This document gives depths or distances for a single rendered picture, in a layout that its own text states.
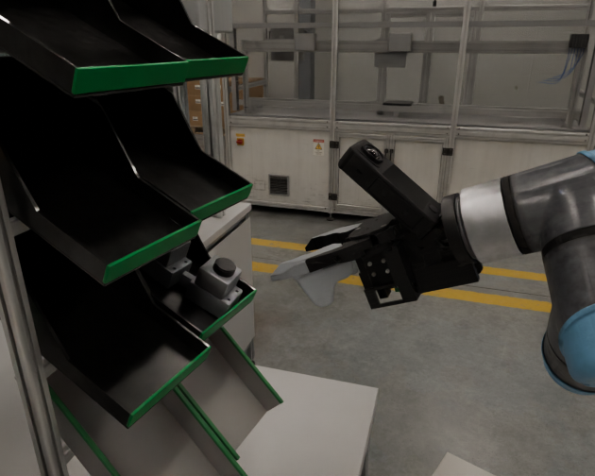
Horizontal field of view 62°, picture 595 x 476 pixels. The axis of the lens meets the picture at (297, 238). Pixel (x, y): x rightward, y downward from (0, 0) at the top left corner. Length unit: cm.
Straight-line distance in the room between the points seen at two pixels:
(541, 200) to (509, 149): 382
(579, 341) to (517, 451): 194
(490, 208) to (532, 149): 383
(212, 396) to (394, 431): 157
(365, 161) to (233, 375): 47
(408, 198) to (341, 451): 59
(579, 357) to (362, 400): 70
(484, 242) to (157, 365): 38
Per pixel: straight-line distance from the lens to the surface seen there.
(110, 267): 45
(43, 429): 62
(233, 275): 67
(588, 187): 46
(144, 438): 71
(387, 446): 223
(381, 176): 49
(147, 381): 59
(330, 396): 108
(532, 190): 47
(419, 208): 49
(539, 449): 240
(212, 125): 199
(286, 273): 53
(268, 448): 98
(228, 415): 80
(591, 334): 42
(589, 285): 43
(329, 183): 446
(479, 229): 47
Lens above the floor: 155
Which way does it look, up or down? 22 degrees down
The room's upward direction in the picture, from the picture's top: straight up
